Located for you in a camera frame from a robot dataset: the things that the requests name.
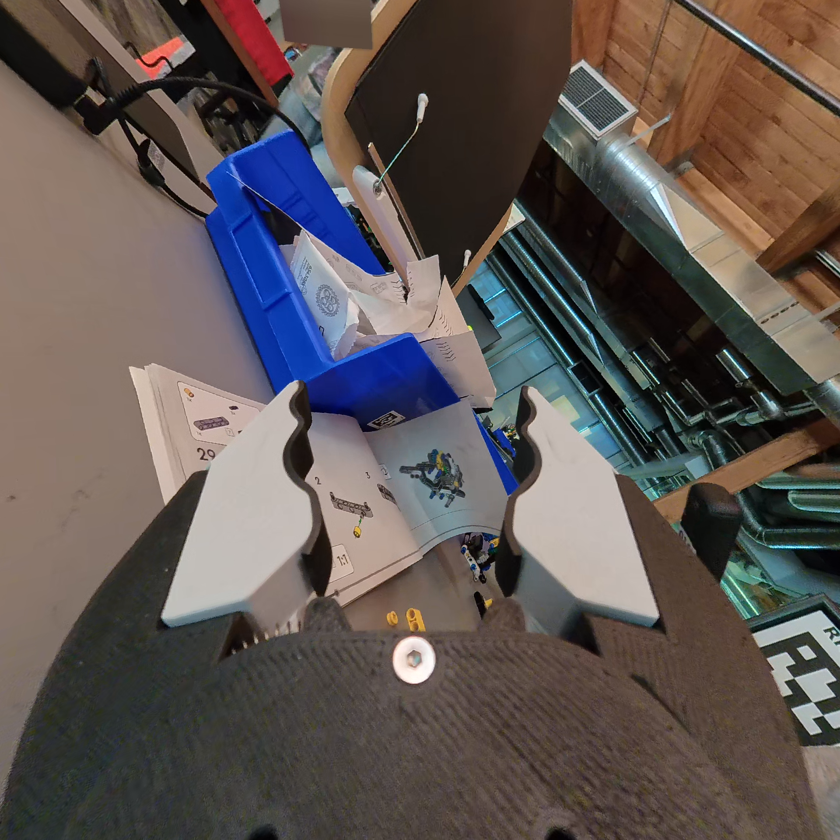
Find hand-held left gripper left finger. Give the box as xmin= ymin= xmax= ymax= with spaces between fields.
xmin=159 ymin=379 xmax=334 ymax=634

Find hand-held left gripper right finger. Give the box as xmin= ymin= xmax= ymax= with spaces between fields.
xmin=493 ymin=386 xmax=661 ymax=634

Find multicolour lego vehicle assembly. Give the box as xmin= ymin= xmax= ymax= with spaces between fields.
xmin=458 ymin=530 xmax=505 ymax=586

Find lego instruction booklet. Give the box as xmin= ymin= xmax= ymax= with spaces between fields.
xmin=129 ymin=363 xmax=509 ymax=608

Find white paper lego bags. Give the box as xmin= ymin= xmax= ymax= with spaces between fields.
xmin=289 ymin=230 xmax=496 ymax=408

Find white vent grille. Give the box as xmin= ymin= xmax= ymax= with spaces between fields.
xmin=558 ymin=60 xmax=637 ymax=139

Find wooden book stand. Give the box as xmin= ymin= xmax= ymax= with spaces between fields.
xmin=320 ymin=0 xmax=575 ymax=298

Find red storage bin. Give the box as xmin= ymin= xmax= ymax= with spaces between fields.
xmin=210 ymin=0 xmax=294 ymax=86

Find black power adapter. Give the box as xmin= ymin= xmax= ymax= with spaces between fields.
xmin=0 ymin=3 xmax=93 ymax=109

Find metal ventilation duct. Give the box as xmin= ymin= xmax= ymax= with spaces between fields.
xmin=545 ymin=62 xmax=840 ymax=395

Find black power cable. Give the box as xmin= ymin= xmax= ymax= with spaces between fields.
xmin=72 ymin=58 xmax=312 ymax=217

